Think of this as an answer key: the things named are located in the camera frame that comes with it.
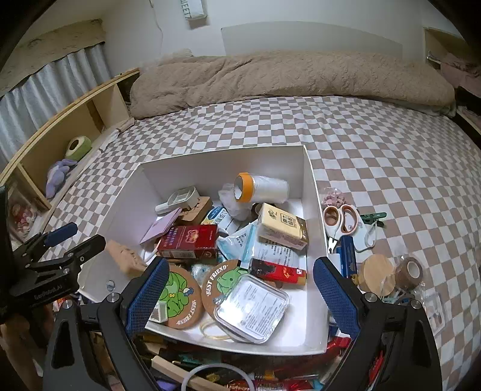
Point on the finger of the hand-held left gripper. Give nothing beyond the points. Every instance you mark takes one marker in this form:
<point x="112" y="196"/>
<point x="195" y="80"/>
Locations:
<point x="62" y="233"/>
<point x="86" y="248"/>

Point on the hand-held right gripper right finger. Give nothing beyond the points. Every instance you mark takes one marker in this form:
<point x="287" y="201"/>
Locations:
<point x="336" y="297"/>

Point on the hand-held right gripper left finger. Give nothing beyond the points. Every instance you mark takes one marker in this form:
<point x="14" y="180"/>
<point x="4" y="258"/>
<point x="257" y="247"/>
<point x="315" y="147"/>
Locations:
<point x="146" y="297"/>

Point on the light wooden bar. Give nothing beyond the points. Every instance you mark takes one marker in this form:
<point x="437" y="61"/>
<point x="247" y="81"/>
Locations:
<point x="165" y="364"/>

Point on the green clothespin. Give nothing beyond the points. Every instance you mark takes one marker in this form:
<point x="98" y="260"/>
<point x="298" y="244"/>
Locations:
<point x="374" y="218"/>

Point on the white cardboard box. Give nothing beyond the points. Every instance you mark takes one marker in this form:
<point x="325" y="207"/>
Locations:
<point x="225" y="161"/>

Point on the person's left forearm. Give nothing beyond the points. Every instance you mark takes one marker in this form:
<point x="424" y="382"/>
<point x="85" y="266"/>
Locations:
<point x="9" y="346"/>

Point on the blue slim box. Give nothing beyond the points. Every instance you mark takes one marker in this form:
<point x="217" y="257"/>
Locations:
<point x="347" y="259"/>

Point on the clear box with pink toy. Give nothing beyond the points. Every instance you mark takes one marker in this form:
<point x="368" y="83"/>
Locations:
<point x="20" y="218"/>

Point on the round wooden lid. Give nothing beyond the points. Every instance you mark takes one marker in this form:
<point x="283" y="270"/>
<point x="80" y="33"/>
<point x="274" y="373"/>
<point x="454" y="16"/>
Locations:
<point x="377" y="276"/>

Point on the purple plush toy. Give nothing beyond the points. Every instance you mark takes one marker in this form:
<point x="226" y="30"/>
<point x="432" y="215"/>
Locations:
<point x="56" y="176"/>

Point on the beige rubber band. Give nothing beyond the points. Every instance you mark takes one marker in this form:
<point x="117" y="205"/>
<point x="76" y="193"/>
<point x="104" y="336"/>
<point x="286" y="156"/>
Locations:
<point x="201" y="326"/>

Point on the red black snack packet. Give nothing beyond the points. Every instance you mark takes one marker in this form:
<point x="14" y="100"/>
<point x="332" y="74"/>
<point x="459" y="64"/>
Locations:
<point x="278" y="272"/>

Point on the white plastic clip case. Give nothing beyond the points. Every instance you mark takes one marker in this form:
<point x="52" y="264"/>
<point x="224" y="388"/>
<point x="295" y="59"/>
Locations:
<point x="366" y="238"/>

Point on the red gold-print box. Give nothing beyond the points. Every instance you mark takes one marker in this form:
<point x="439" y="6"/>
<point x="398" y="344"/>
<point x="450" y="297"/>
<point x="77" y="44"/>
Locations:
<point x="188" y="240"/>

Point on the purple notepad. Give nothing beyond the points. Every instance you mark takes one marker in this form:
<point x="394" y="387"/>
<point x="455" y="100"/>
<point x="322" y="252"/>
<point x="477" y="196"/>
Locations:
<point x="159" y="227"/>

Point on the white printed leaflet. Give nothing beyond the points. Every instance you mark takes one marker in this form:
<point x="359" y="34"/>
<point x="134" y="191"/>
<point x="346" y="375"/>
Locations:
<point x="278" y="253"/>

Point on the brown bandage roll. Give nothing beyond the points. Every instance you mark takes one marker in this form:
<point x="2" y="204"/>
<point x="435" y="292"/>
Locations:
<point x="407" y="270"/>

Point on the white orange scissors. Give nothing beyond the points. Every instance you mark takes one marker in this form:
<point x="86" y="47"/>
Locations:
<point x="345" y="220"/>

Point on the clear plastic case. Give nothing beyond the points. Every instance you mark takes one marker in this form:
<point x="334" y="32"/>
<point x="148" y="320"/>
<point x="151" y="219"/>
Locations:
<point x="251" y="308"/>

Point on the green round plush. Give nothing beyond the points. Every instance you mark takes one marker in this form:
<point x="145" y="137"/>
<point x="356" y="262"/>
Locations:
<point x="79" y="147"/>

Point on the cream soap box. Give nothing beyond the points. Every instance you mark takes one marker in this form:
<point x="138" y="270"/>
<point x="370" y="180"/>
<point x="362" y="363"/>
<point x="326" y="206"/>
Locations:
<point x="280" y="225"/>

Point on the clear plastic packet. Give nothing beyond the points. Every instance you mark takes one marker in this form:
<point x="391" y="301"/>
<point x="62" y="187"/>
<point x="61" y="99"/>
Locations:
<point x="434" y="310"/>

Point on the wooden cutout stand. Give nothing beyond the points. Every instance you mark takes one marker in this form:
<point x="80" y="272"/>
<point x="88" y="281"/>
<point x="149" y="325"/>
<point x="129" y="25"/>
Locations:
<point x="197" y="210"/>

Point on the pink bead bag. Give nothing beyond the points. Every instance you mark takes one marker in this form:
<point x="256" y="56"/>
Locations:
<point x="334" y="196"/>

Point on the face mask packet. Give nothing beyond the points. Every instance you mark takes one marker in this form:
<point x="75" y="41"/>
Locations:
<point x="236" y="248"/>

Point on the wooden bedside shelf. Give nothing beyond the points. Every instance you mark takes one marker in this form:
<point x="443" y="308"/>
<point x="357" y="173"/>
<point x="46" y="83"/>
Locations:
<point x="45" y="131"/>

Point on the white plastic holder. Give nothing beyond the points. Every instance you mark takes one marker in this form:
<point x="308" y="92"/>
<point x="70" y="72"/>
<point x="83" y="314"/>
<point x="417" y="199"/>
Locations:
<point x="182" y="197"/>

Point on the blue white small packet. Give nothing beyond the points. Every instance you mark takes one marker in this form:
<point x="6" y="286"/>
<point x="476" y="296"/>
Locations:
<point x="221" y="220"/>

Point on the pile of assorted small things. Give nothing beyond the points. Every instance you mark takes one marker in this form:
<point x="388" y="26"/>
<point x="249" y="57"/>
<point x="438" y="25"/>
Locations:
<point x="263" y="376"/>

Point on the crumpled clear plastic bag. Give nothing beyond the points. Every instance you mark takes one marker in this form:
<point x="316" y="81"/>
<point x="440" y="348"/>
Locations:
<point x="231" y="203"/>

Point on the orange-capped film roll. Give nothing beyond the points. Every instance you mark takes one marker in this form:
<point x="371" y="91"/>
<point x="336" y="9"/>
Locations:
<point x="263" y="188"/>

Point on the white curtain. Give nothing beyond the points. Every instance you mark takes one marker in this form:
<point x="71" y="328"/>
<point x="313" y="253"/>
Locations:
<point x="49" y="86"/>

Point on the checkered bed sheet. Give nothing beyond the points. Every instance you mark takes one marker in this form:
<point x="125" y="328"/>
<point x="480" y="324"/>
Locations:
<point x="375" y="150"/>

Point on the beige printed valance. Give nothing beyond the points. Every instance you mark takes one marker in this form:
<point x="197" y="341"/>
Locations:
<point x="49" y="41"/>

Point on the beige quilted duvet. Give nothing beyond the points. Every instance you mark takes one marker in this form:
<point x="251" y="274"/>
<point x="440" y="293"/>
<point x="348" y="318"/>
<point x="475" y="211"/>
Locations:
<point x="300" y="79"/>

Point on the pink clothes pile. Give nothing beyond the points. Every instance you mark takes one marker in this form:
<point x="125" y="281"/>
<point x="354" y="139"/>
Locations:
<point x="462" y="67"/>

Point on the open wardrobe shelf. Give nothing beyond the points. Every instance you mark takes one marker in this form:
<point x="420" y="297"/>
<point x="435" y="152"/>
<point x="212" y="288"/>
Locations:
<point x="432" y="41"/>

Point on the white hanging wall sign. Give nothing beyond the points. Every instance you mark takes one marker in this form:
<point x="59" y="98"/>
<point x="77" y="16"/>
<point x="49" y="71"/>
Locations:
<point x="195" y="9"/>

